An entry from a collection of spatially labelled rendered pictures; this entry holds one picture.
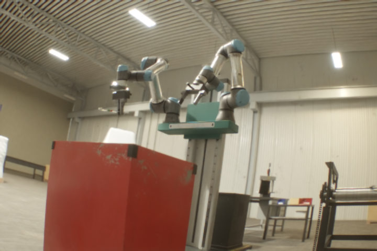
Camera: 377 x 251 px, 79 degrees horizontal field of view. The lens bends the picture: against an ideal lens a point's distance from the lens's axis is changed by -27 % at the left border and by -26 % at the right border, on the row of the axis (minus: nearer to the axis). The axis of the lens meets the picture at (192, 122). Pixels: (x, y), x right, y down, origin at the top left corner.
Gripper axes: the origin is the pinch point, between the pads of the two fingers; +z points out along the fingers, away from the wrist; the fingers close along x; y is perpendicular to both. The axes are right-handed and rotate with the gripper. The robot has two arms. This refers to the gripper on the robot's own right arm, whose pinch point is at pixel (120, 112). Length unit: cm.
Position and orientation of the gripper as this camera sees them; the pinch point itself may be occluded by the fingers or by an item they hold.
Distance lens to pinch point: 194.8
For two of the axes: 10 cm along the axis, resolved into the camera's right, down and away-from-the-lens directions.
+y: 5.7, 0.7, 8.2
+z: 0.0, 10.0, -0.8
